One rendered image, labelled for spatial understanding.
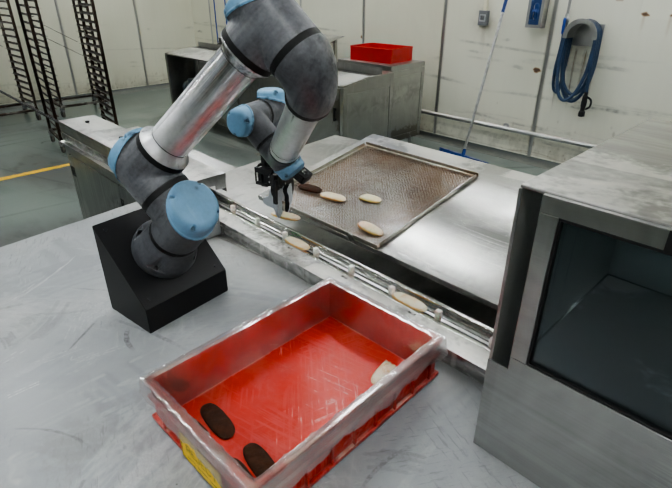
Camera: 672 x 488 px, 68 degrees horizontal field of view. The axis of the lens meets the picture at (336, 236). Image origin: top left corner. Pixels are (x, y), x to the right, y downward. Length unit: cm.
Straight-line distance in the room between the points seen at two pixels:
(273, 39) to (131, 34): 792
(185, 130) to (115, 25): 769
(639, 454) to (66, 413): 95
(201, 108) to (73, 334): 61
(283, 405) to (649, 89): 415
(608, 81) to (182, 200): 414
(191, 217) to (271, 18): 42
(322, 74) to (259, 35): 13
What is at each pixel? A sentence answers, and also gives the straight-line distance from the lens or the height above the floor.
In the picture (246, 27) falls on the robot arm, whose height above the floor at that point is 147.
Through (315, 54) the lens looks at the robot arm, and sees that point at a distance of 91.
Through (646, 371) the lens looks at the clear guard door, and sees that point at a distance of 74.
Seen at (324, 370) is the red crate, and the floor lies 82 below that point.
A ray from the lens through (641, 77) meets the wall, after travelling 474.
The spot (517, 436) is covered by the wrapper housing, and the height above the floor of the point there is 89.
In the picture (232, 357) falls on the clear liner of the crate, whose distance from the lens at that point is 105.
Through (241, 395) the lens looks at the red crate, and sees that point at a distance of 103.
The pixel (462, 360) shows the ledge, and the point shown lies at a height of 85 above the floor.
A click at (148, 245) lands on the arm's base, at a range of 119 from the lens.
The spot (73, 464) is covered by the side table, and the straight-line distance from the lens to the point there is 102.
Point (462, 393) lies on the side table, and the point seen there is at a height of 82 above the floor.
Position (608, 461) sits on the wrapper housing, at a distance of 85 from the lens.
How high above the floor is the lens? 154
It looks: 27 degrees down
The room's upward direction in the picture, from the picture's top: straight up
